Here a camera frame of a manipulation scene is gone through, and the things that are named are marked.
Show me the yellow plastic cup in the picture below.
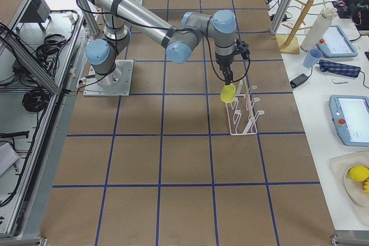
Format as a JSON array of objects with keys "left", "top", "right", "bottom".
[{"left": 220, "top": 83, "right": 236, "bottom": 104}]

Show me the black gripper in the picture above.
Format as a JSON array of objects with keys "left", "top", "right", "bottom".
[{"left": 216, "top": 54, "right": 234, "bottom": 84}]

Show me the yellow lemon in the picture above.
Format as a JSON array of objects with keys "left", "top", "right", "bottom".
[{"left": 348, "top": 165, "right": 369, "bottom": 182}]

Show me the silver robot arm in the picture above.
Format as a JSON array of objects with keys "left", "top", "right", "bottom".
[{"left": 88, "top": 0, "right": 236, "bottom": 85}]

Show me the beige plate with fruit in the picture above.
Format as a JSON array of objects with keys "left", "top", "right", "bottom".
[{"left": 330, "top": 152, "right": 368, "bottom": 226}]

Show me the white thermos bottle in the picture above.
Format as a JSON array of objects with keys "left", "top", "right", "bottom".
[{"left": 300, "top": 7, "right": 337, "bottom": 51}]

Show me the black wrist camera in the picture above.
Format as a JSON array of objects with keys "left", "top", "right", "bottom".
[{"left": 234, "top": 39, "right": 250, "bottom": 60}]

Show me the wooden mug tree stand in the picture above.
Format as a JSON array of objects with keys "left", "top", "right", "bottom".
[{"left": 276, "top": 0, "right": 326, "bottom": 55}]

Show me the blue plaid cloth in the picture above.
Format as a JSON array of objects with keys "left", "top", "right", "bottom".
[{"left": 318, "top": 60, "right": 361, "bottom": 78}]

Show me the white wire cup rack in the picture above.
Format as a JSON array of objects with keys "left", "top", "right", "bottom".
[{"left": 225, "top": 77, "right": 265, "bottom": 135}]

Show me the blue teach pendant upper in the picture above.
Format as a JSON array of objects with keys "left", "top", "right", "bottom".
[{"left": 317, "top": 25, "right": 358, "bottom": 58}]

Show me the blue cup on desk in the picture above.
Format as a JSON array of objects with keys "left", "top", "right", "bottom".
[{"left": 303, "top": 48, "right": 323, "bottom": 68}]

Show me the blue teach pendant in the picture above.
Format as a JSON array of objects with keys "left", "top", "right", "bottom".
[
  {"left": 317, "top": 25, "right": 358, "bottom": 58},
  {"left": 329, "top": 95, "right": 368, "bottom": 147}
]

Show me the blue teach pendant lower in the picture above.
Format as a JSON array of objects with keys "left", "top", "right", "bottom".
[{"left": 329, "top": 95, "right": 368, "bottom": 147}]

